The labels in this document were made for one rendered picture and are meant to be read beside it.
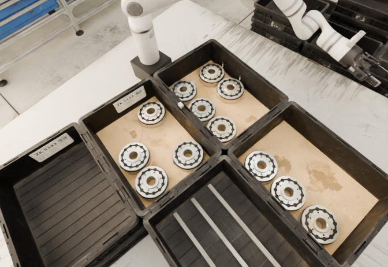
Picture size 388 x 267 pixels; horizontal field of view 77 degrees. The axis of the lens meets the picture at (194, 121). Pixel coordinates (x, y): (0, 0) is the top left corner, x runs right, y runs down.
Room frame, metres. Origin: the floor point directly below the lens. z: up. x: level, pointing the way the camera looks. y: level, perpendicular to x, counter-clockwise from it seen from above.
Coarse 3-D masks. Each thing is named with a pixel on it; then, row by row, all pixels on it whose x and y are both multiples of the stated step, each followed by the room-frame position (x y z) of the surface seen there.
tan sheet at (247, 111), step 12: (192, 72) 0.69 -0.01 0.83; (204, 96) 0.57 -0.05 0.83; (216, 96) 0.56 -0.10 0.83; (252, 96) 0.55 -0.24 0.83; (216, 108) 0.51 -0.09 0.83; (228, 108) 0.50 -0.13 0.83; (240, 108) 0.50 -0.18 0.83; (252, 108) 0.49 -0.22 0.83; (264, 108) 0.49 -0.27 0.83; (240, 120) 0.44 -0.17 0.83; (252, 120) 0.44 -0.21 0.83; (240, 132) 0.39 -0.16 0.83
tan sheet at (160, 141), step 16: (112, 128) 0.46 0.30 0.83; (128, 128) 0.45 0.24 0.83; (144, 128) 0.44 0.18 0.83; (160, 128) 0.44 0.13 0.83; (176, 128) 0.43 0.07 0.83; (112, 144) 0.39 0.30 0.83; (144, 144) 0.38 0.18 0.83; (160, 144) 0.37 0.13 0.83; (176, 144) 0.37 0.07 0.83; (160, 160) 0.31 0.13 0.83; (128, 176) 0.27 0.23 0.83; (176, 176) 0.25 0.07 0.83
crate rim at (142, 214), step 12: (156, 84) 0.56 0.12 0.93; (120, 96) 0.52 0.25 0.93; (168, 96) 0.51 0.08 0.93; (96, 108) 0.48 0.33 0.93; (180, 108) 0.45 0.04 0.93; (192, 120) 0.40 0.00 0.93; (84, 132) 0.39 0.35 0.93; (204, 132) 0.35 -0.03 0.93; (96, 144) 0.34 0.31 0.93; (216, 144) 0.31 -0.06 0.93; (216, 156) 0.27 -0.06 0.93; (108, 168) 0.26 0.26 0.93; (120, 180) 0.22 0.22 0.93; (132, 204) 0.15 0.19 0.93; (156, 204) 0.15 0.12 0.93; (144, 216) 0.12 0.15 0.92
